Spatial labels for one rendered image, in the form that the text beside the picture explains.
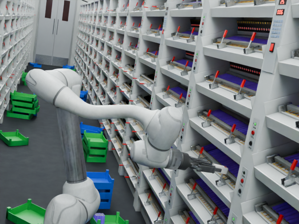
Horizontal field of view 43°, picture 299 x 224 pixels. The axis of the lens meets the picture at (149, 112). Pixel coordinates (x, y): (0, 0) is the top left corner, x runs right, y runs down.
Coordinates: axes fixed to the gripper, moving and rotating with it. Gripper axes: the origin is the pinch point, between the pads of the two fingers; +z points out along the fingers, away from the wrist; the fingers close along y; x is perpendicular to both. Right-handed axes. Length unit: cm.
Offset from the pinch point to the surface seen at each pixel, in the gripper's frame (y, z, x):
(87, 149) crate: -216, -19, -72
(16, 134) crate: -278, -88, -90
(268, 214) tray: 32.2, 6.6, -3.9
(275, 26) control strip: 20, -9, 62
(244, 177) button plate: 21.4, -1.2, 5.2
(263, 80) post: 19.0, -6.1, 42.6
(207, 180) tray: -9.4, 1.6, -9.5
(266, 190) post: 25.4, 7.5, 2.8
